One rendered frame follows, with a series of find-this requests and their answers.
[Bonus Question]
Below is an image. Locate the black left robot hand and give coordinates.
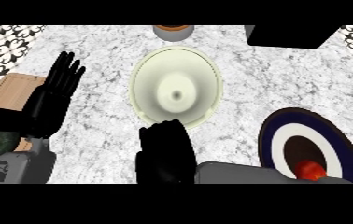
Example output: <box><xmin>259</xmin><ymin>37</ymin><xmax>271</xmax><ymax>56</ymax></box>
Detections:
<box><xmin>21</xmin><ymin>50</ymin><xmax>87</xmax><ymax>140</ymax></box>

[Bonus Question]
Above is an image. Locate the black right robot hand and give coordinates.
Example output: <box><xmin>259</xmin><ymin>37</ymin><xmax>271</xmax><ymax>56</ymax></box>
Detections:
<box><xmin>135</xmin><ymin>119</ymin><xmax>198</xmax><ymax>185</ymax></box>

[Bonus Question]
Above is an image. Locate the pale green bowl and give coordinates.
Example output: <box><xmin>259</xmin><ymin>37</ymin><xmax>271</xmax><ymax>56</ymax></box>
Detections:
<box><xmin>129</xmin><ymin>45</ymin><xmax>225</xmax><ymax>130</ymax></box>

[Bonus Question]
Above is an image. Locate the navy and white plate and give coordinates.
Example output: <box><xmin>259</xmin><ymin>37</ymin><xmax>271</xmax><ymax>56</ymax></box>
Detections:
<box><xmin>257</xmin><ymin>106</ymin><xmax>353</xmax><ymax>181</ymax></box>

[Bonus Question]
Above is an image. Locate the red cupcake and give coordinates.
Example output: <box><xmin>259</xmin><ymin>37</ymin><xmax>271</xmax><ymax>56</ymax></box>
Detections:
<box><xmin>294</xmin><ymin>160</ymin><xmax>328</xmax><ymax>182</ymax></box>

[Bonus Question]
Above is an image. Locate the tan wooden board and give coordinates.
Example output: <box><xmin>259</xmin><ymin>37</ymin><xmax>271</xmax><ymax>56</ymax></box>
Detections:
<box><xmin>0</xmin><ymin>72</ymin><xmax>49</xmax><ymax>152</ymax></box>

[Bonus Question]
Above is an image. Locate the dark green round object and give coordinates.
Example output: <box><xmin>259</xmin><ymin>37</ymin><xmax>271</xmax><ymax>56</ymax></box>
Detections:
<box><xmin>0</xmin><ymin>131</ymin><xmax>22</xmax><ymax>156</ymax></box>

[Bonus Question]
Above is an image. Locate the grey cup with orange rim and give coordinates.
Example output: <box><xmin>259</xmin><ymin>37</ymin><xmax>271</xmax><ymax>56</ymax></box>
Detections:
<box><xmin>152</xmin><ymin>24</ymin><xmax>197</xmax><ymax>43</ymax></box>

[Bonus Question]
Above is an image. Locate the black appliance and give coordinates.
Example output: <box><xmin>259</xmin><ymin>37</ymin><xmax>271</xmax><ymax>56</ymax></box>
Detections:
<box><xmin>244</xmin><ymin>24</ymin><xmax>353</xmax><ymax>49</ymax></box>

